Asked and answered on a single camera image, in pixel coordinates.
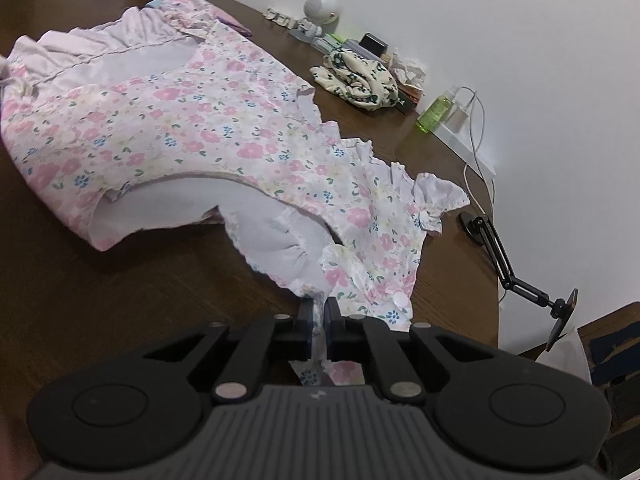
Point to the crumpled white tissue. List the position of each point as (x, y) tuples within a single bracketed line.
[(407, 71)]

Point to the cream floral cloth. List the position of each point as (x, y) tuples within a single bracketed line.
[(356, 79)]

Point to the dark blue cloth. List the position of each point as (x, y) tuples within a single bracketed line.
[(617, 350)]

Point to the white paper sheet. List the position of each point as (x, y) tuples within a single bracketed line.
[(562, 355)]

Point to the black box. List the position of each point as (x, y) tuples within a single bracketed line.
[(375, 44)]

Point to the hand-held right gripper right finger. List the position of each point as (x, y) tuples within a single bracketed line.
[(332, 321)]

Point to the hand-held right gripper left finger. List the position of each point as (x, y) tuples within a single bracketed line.
[(304, 321)]

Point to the green bottle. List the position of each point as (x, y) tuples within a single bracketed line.
[(436, 109)]

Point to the white round camera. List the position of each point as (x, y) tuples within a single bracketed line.
[(320, 10)]

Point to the pink floral dress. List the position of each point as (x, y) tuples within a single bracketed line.
[(200, 130)]

